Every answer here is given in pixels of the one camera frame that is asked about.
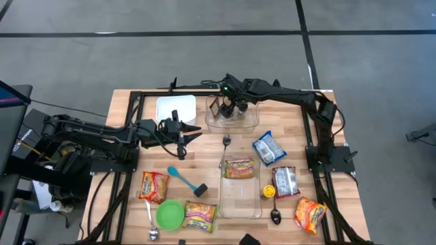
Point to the red ramen packet white back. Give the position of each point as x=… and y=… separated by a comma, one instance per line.
x=285, y=182

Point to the white paper bag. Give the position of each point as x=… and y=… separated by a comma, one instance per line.
x=42, y=194

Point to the brown white-label spice packet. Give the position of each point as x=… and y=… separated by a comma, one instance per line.
x=215, y=107

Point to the green plastic bowl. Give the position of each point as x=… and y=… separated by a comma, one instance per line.
x=169, y=215

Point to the silver metal spoon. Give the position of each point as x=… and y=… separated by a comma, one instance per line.
x=154, y=233

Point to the black metal table frame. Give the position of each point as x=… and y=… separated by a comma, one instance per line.
x=190, y=93

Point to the yellow-lid spice jar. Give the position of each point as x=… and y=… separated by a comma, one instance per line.
x=268, y=191

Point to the teal silicone spoon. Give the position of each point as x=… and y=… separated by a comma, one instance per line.
x=175, y=172

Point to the small clear plastic bin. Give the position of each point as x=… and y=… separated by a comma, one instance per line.
x=250, y=124

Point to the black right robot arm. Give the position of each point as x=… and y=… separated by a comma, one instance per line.
x=289, y=95

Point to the orange ramen packet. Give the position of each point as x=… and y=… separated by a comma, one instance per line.
x=309, y=214

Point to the large clear plastic bin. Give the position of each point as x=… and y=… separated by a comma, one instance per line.
x=240, y=200

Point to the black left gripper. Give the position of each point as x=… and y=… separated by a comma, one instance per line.
x=170, y=132

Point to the black frame clamp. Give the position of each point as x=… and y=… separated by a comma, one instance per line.
x=182, y=242

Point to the dark computer monitor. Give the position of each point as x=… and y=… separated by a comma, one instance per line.
x=10, y=119

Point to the black box white logo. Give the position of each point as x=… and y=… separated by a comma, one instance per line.
x=34, y=126

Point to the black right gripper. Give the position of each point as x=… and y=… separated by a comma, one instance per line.
x=233, y=90

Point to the white plastic bin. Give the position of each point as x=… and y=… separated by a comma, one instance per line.
x=170, y=105

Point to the red beef ramen packet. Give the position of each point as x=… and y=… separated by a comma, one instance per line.
x=153, y=186

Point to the dark grey stand foot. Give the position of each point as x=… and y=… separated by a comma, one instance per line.
x=422, y=133

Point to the blue ramen packet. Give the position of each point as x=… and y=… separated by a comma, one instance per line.
x=269, y=148

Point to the black-lid spice jar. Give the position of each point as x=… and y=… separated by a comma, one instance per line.
x=243, y=109

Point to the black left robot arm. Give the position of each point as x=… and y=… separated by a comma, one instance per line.
x=95, y=132

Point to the dark steel spoon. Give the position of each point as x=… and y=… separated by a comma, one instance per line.
x=226, y=139
x=276, y=216

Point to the lime chili shrimp ramen packet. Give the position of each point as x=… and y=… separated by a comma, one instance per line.
x=238, y=169
x=200, y=216

